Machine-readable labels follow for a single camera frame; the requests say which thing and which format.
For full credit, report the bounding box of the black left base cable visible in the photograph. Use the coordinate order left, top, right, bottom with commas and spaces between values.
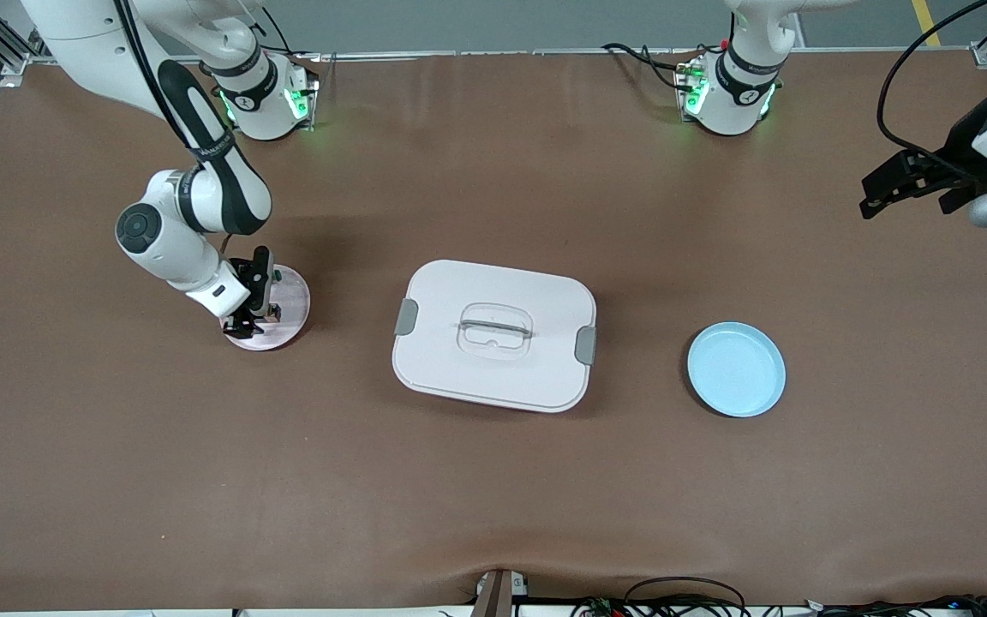
601, 41, 702, 92

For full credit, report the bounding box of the pink round plate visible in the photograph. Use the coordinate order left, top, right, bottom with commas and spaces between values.
221, 263, 313, 352

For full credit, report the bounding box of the white lidded storage box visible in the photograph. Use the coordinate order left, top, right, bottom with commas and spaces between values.
392, 259, 598, 415

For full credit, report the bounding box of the black base cable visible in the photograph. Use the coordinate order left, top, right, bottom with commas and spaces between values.
601, 41, 702, 92
241, 4, 299, 59

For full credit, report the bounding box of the silver table edge rail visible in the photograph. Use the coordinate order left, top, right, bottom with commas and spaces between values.
0, 48, 978, 66

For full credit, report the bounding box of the camera mount post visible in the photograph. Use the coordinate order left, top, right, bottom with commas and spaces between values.
471, 569, 530, 617

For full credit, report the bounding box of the light blue round plate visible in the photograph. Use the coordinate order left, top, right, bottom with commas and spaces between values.
687, 321, 787, 419

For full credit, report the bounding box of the black cable bundle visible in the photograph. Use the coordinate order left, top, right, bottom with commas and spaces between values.
815, 595, 987, 617

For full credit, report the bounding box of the black looped cable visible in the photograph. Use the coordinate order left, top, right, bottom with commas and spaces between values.
622, 576, 748, 617

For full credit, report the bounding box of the black right base cable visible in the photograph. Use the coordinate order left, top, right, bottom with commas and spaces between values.
241, 4, 299, 59

